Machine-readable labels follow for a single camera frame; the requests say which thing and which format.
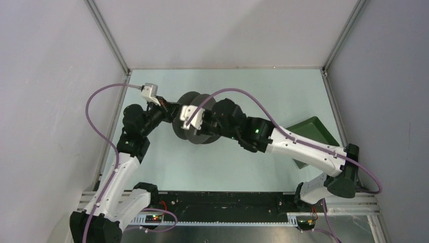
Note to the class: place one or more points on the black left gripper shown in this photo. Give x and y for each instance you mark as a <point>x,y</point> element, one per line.
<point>168,109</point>

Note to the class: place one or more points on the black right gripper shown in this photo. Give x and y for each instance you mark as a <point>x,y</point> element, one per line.
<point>203,130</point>

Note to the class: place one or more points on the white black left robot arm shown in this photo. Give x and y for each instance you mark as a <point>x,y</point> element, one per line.
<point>105,218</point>

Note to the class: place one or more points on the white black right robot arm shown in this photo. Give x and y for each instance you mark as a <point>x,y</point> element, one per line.
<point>255,134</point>

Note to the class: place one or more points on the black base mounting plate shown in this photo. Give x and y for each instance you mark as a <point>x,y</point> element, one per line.
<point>230,205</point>

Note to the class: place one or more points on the green tray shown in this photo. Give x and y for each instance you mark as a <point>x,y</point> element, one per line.
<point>314,129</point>

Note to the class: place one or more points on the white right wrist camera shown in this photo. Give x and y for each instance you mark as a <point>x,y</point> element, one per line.
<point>188,112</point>

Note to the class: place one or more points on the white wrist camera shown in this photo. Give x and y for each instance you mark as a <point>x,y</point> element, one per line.
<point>188,112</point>
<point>149,93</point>

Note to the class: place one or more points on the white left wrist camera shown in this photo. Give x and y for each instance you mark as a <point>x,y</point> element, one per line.
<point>149,93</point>

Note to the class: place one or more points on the left aluminium frame post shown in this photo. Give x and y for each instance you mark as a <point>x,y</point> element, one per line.
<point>107,34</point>

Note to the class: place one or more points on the aluminium frame post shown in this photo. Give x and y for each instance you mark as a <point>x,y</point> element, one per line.
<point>107,34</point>
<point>345,32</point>

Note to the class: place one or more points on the white slotted cable duct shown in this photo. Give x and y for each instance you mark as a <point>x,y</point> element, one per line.
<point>149,220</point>

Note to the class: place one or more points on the right aluminium frame post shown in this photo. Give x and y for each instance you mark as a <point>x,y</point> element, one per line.
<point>345,32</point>

